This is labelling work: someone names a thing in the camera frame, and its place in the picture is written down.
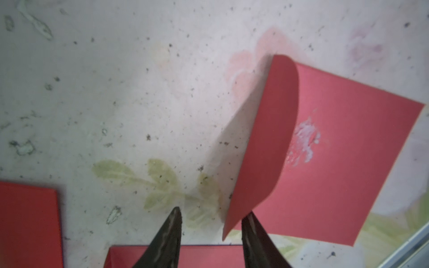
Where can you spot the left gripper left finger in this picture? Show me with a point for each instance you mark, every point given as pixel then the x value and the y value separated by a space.
pixel 164 250

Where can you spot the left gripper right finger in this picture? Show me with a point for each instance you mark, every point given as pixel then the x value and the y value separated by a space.
pixel 259 249

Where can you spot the red envelope bottom left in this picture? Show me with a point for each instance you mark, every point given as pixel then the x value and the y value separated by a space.
pixel 189 256

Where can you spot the red envelope bottom right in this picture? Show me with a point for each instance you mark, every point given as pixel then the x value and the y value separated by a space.
pixel 30 227

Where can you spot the aluminium mounting rail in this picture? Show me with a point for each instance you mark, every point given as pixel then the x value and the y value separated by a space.
pixel 414 253

